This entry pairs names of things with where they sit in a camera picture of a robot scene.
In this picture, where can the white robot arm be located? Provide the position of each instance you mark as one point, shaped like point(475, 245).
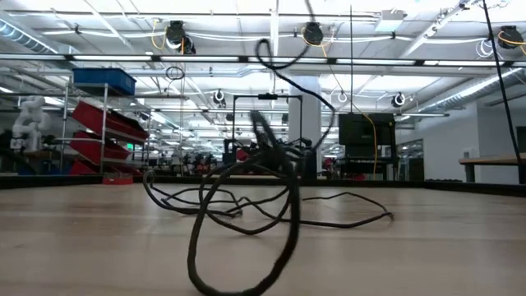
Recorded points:
point(30, 119)

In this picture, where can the long ceiling light bar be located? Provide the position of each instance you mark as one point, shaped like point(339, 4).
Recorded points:
point(205, 59)

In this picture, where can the metal shelf rack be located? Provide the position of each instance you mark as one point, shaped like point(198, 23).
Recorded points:
point(104, 123)

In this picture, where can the red tilted shelf bin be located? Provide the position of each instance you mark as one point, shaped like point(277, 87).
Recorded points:
point(94, 148)
point(102, 119)
point(82, 168)

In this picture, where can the blue storage bin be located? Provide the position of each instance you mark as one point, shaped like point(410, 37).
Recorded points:
point(104, 80)

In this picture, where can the wooden bench table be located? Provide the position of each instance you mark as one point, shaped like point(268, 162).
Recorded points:
point(489, 159)

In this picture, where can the black gantry frame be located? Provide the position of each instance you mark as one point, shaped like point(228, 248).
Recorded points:
point(267, 96)

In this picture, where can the black aluminium table frame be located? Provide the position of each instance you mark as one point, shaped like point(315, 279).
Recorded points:
point(61, 180)

